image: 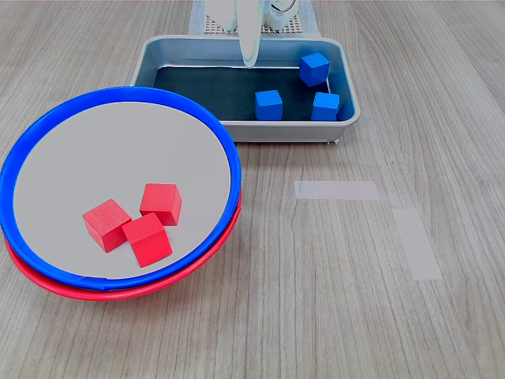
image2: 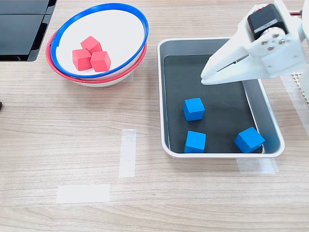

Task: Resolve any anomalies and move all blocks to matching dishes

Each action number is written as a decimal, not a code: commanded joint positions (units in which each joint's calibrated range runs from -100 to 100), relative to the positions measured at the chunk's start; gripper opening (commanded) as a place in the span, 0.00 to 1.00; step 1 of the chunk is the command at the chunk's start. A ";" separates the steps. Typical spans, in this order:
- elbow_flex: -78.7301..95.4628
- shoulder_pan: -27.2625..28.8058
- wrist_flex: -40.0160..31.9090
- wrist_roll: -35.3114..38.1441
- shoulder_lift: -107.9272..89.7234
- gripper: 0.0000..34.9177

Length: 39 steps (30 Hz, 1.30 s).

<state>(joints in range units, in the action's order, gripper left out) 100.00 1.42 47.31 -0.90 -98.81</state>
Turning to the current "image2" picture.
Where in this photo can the pale perforated base plate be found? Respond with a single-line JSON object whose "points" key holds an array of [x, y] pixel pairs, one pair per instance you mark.
{"points": [[296, 76]]}

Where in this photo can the blue cube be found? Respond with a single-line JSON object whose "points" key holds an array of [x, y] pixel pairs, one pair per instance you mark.
{"points": [[249, 140], [193, 109], [195, 142]]}

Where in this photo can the red-rimmed white plate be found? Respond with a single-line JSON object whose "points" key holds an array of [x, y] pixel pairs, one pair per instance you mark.
{"points": [[96, 82]]}

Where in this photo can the red cube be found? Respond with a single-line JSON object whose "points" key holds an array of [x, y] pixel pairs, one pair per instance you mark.
{"points": [[81, 59], [101, 61], [90, 43]]}

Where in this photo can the steel tray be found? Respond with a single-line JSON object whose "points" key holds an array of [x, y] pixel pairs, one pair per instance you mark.
{"points": [[263, 108]]}

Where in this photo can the black flat device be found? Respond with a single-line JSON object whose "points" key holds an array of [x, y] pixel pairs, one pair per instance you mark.
{"points": [[19, 31]]}

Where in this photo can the blue-rimmed white plate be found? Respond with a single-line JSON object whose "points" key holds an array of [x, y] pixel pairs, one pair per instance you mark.
{"points": [[103, 31]]}

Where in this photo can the black tray mat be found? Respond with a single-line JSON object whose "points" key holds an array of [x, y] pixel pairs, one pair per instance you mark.
{"points": [[181, 91]]}

